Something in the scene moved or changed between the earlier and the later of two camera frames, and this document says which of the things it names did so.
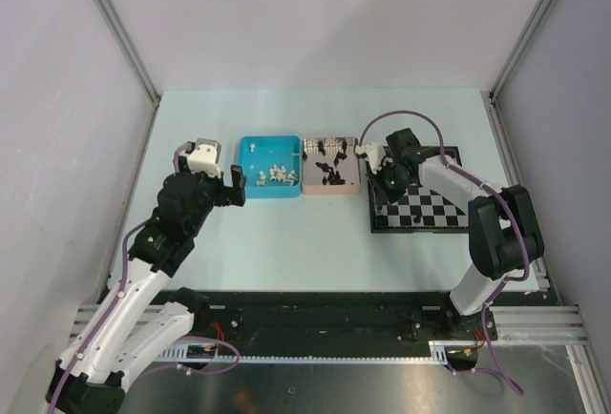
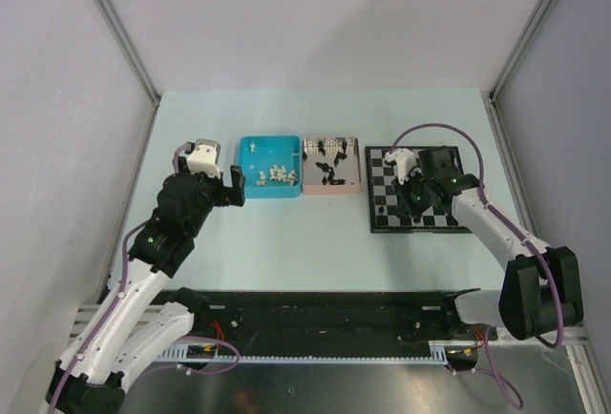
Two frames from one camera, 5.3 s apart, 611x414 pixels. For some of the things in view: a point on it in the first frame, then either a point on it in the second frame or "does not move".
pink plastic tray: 330,165 does not move
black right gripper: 382,195 to 405,206
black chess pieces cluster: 333,178 does not move
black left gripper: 228,195 does not move
